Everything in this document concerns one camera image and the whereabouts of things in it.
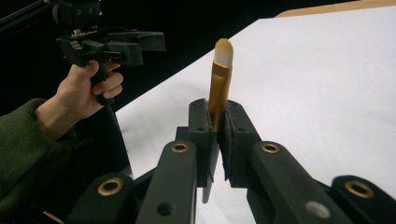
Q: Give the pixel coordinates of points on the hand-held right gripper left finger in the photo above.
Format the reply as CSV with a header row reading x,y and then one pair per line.
x,y
202,140

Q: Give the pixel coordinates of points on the white table sheet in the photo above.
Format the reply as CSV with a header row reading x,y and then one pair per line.
x,y
311,99

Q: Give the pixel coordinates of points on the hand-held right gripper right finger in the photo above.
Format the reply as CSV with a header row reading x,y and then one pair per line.
x,y
238,140

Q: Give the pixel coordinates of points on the black gold makeup brush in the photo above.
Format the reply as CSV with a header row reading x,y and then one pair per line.
x,y
219,90

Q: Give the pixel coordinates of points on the wooden table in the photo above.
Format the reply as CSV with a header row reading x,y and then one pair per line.
x,y
342,6

